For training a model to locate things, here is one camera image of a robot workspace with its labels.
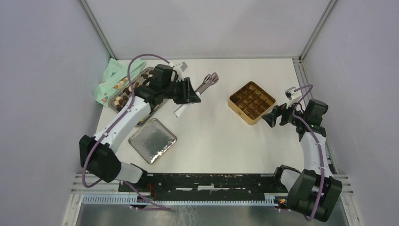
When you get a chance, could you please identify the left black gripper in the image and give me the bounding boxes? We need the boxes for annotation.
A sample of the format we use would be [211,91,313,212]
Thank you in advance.
[162,77,201,105]

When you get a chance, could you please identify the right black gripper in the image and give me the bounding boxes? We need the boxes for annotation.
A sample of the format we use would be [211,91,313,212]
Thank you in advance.
[261,97,307,128]

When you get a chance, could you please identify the steel serving tongs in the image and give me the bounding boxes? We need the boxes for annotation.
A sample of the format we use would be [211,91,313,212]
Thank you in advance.
[174,72,219,118]

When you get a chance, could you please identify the gold chocolate box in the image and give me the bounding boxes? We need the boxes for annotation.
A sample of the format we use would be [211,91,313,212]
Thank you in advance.
[228,81,276,126]

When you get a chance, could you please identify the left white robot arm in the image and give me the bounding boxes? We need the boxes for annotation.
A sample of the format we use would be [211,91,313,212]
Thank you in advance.
[79,63,201,192]

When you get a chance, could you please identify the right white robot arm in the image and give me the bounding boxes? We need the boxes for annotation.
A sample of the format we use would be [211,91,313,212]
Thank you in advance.
[262,99,343,222]

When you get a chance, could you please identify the steel chocolate tray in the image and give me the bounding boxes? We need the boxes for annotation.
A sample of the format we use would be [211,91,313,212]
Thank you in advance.
[109,67,168,127]

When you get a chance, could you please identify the silver box lid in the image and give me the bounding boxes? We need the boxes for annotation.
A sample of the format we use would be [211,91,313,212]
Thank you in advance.
[128,118,177,164]

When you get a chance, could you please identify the green patterned cloth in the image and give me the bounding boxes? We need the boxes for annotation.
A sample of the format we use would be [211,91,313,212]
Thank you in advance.
[94,58,129,107]

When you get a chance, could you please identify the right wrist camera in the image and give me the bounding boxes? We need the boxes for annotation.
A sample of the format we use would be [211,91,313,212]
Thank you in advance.
[285,87,302,100]

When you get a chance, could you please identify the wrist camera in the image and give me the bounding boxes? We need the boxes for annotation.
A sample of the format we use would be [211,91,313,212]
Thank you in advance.
[173,62,188,80]
[285,87,302,100]

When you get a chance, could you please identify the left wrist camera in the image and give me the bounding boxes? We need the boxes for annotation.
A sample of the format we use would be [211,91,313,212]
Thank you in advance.
[173,62,188,80]

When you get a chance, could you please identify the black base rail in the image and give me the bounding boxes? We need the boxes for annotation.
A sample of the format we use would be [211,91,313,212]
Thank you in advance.
[133,173,288,202]

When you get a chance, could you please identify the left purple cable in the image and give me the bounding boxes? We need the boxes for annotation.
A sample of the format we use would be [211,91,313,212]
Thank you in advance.
[81,53,174,211]

